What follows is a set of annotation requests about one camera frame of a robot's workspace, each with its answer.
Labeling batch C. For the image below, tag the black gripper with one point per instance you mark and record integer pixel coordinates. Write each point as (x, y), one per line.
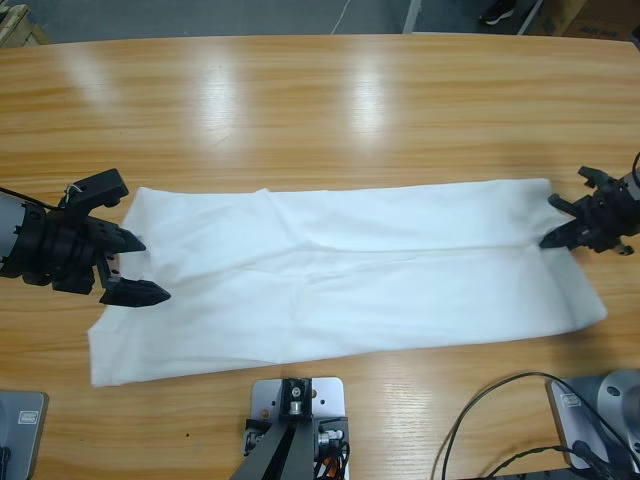
(610, 220)
(55, 250)

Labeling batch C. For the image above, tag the white T-shirt with black logo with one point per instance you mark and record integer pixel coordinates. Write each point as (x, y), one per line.
(350, 260)

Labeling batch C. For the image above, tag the slanted pale bar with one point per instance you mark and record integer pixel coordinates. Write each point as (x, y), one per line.
(529, 20)

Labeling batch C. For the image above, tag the cardboard box with blue print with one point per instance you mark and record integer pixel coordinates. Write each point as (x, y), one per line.
(590, 17)

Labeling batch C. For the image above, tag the black shoe with white sole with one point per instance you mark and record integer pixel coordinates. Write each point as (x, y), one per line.
(497, 12)

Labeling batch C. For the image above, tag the white table leg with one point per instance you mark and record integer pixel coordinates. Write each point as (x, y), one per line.
(411, 15)

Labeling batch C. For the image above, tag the wooden pallet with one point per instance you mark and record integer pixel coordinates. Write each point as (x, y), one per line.
(15, 30)

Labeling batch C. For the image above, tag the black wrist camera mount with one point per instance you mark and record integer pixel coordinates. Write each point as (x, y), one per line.
(100, 185)
(592, 175)

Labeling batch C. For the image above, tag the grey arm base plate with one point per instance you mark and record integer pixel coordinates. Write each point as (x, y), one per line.
(562, 425)
(30, 440)

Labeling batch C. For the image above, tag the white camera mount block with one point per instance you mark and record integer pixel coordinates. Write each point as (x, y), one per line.
(330, 395)

